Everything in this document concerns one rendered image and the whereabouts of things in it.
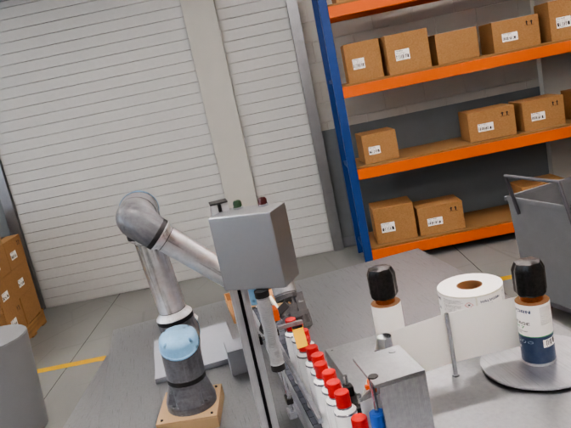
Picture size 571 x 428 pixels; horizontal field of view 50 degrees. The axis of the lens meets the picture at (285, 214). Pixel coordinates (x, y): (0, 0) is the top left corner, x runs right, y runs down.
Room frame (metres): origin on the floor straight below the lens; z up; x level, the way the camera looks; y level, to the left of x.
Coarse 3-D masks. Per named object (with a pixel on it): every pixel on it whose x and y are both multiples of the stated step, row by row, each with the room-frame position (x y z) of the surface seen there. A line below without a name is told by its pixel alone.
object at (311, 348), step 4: (312, 344) 1.49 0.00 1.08; (308, 348) 1.47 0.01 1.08; (312, 348) 1.46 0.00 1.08; (316, 348) 1.46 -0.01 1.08; (308, 352) 1.46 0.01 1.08; (312, 352) 1.46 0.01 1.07; (308, 356) 1.46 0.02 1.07; (308, 360) 1.47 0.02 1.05; (308, 364) 1.46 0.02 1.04; (312, 364) 1.46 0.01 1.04; (308, 368) 1.46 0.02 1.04; (312, 368) 1.45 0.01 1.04; (308, 372) 1.46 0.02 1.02; (308, 376) 1.46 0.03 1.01; (308, 380) 1.47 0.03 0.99; (312, 380) 1.46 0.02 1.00; (312, 384) 1.46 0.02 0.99; (312, 388) 1.46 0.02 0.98; (312, 392) 1.46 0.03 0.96; (312, 396) 1.47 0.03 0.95; (316, 400) 1.46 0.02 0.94; (316, 404) 1.46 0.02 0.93
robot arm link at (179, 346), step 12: (180, 324) 1.76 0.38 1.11; (168, 336) 1.70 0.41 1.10; (180, 336) 1.69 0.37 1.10; (192, 336) 1.69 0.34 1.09; (168, 348) 1.66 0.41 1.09; (180, 348) 1.65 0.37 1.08; (192, 348) 1.67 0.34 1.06; (168, 360) 1.66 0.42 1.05; (180, 360) 1.65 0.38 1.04; (192, 360) 1.67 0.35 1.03; (168, 372) 1.67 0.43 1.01; (180, 372) 1.65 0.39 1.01; (192, 372) 1.66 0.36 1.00
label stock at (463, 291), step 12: (456, 276) 1.91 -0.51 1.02; (468, 276) 1.89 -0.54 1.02; (480, 276) 1.86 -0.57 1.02; (492, 276) 1.84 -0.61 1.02; (444, 288) 1.83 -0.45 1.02; (456, 288) 1.81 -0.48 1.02; (468, 288) 1.85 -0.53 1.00; (480, 288) 1.77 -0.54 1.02; (492, 288) 1.75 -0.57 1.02; (444, 300) 1.78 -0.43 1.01; (456, 300) 1.74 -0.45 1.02; (468, 300) 1.72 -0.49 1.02; (480, 300) 1.71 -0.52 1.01; (492, 300) 1.72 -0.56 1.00; (444, 312) 1.79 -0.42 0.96
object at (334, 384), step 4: (328, 380) 1.28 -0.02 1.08; (332, 380) 1.27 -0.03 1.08; (336, 380) 1.27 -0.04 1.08; (340, 380) 1.27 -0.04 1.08; (328, 384) 1.26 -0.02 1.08; (332, 384) 1.26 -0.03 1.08; (336, 384) 1.26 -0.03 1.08; (340, 384) 1.26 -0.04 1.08; (328, 388) 1.26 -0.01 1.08; (332, 388) 1.25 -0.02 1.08; (336, 388) 1.25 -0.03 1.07; (328, 392) 1.27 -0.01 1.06; (332, 392) 1.26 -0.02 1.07; (332, 396) 1.26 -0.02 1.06; (328, 400) 1.26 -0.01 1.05; (332, 400) 1.26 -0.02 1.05; (328, 404) 1.26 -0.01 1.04; (332, 404) 1.25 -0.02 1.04; (328, 408) 1.26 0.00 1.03; (332, 408) 1.25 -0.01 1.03; (328, 412) 1.26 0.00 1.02; (332, 412) 1.25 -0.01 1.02; (332, 416) 1.25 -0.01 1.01; (332, 420) 1.25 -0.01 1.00; (332, 424) 1.26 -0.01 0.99
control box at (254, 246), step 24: (216, 216) 1.46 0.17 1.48; (240, 216) 1.42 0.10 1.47; (264, 216) 1.39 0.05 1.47; (216, 240) 1.45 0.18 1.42; (240, 240) 1.42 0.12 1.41; (264, 240) 1.40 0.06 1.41; (288, 240) 1.44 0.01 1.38; (240, 264) 1.43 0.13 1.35; (264, 264) 1.40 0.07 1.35; (288, 264) 1.42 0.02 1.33; (240, 288) 1.44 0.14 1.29; (264, 288) 1.41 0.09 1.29
